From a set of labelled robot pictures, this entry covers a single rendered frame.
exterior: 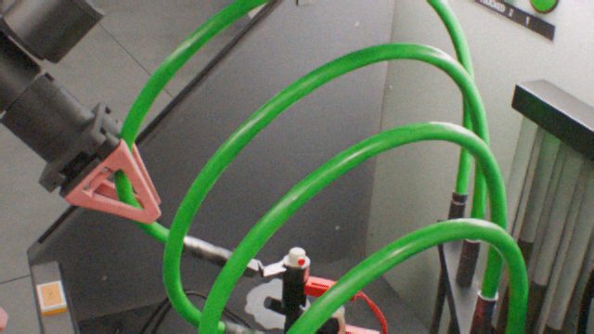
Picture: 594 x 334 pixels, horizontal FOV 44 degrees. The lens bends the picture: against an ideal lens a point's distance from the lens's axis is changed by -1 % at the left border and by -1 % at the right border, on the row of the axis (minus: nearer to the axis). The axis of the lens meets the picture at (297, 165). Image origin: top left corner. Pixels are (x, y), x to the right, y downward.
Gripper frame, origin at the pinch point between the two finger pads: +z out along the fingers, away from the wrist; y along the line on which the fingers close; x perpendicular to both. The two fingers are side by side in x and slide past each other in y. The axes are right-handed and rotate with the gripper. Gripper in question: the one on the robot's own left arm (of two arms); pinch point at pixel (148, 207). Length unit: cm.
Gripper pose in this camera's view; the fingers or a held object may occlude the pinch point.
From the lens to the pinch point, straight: 67.4
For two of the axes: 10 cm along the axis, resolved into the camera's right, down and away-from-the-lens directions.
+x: -7.3, 6.8, 0.8
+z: 6.6, 6.6, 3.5
